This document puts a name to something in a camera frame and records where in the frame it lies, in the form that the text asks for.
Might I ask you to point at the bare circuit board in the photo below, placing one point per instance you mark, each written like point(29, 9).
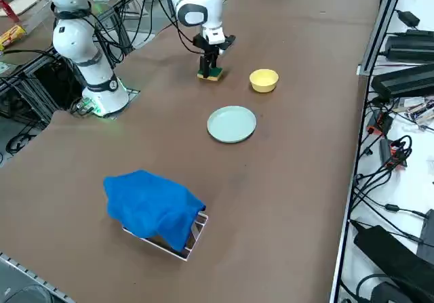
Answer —
point(420, 108)

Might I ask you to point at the aluminium table frame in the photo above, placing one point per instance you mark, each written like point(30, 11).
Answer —
point(20, 76)

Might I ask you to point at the blue cloth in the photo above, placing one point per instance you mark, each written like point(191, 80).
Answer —
point(149, 204)

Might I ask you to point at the green and yellow sponge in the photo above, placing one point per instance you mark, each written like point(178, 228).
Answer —
point(217, 75)

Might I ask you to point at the grey slotted rail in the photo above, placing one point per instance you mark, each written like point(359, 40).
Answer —
point(34, 276)

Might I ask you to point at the red and black device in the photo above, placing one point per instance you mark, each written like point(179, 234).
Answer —
point(381, 121)

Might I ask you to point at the yellow and red snack packet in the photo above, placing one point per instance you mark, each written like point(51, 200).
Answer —
point(12, 37)

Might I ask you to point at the black and orange adapter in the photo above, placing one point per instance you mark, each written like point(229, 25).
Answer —
point(384, 150)

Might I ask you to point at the wooden board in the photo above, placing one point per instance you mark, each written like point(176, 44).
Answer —
point(20, 4)

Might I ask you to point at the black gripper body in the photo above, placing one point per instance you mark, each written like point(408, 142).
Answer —
point(200, 42)

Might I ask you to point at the small yellow dish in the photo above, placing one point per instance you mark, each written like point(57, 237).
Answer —
point(264, 81)

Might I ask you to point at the small black power adapter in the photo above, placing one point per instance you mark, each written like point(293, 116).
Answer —
point(408, 18)

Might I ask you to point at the aluminium frame post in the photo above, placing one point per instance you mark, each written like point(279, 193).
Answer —
point(379, 28)

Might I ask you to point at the large black power supply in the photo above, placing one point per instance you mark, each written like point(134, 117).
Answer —
point(390, 255)

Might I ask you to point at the metal dish rack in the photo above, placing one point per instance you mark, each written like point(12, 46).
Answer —
point(176, 253)

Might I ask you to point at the pale green round plate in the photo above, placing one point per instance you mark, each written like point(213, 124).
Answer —
point(232, 125)

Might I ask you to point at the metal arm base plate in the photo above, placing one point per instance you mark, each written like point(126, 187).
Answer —
point(134, 93)

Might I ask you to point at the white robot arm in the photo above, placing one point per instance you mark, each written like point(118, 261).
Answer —
point(73, 42)

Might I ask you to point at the long black power brick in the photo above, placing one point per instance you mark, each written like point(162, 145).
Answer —
point(403, 81)

